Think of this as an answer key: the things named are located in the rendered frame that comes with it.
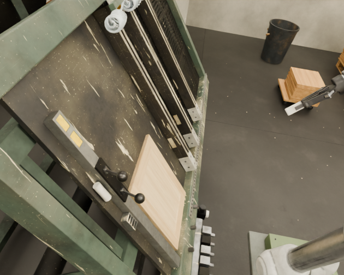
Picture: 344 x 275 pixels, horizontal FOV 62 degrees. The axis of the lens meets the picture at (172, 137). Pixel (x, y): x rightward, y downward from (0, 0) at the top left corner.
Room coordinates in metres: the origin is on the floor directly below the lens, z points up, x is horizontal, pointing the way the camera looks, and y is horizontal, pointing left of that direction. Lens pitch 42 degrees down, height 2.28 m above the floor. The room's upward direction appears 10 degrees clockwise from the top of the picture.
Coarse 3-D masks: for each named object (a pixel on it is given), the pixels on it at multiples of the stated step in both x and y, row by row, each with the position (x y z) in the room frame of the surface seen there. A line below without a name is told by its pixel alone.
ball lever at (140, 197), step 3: (120, 189) 0.63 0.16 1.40; (123, 189) 0.64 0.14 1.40; (123, 192) 0.63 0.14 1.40; (126, 192) 0.62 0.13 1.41; (132, 195) 0.60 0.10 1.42; (135, 195) 0.59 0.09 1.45; (138, 195) 0.58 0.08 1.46; (141, 195) 0.59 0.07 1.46; (135, 198) 0.58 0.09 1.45; (138, 198) 0.57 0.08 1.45; (141, 198) 0.58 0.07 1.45; (144, 198) 0.58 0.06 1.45; (135, 201) 0.57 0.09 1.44; (138, 201) 0.57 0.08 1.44; (141, 201) 0.57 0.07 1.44
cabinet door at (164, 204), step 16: (144, 144) 1.00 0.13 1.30; (144, 160) 0.91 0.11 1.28; (160, 160) 1.02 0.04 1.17; (144, 176) 0.84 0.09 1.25; (160, 176) 0.95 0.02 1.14; (144, 192) 0.77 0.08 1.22; (160, 192) 0.87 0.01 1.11; (176, 192) 0.99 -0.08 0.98; (144, 208) 0.70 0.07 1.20; (160, 208) 0.79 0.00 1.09; (176, 208) 0.90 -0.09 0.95; (160, 224) 0.72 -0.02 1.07; (176, 224) 0.81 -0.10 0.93; (176, 240) 0.74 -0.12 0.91
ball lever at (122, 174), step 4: (104, 168) 0.64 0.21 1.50; (108, 172) 0.64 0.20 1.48; (112, 172) 0.61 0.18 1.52; (116, 172) 0.61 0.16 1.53; (120, 172) 0.59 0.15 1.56; (124, 172) 0.59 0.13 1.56; (116, 176) 0.58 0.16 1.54; (120, 176) 0.57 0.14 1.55; (124, 176) 0.58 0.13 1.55; (120, 180) 0.57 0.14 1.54; (124, 180) 0.57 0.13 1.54
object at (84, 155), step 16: (48, 128) 0.62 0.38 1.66; (64, 144) 0.62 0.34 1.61; (80, 160) 0.62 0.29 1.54; (96, 160) 0.65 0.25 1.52; (96, 176) 0.62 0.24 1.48; (112, 192) 0.62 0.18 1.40; (128, 208) 0.61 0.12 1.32; (144, 224) 0.62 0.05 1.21; (160, 240) 0.63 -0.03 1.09; (176, 256) 0.64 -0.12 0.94
